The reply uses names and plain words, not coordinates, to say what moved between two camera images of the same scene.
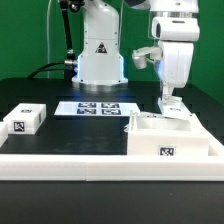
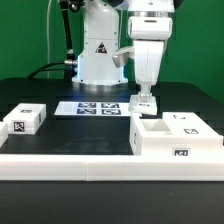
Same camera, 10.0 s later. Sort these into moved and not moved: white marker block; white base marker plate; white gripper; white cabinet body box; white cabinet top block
Moved: white marker block; white gripper; white cabinet body box
Not moved: white base marker plate; white cabinet top block
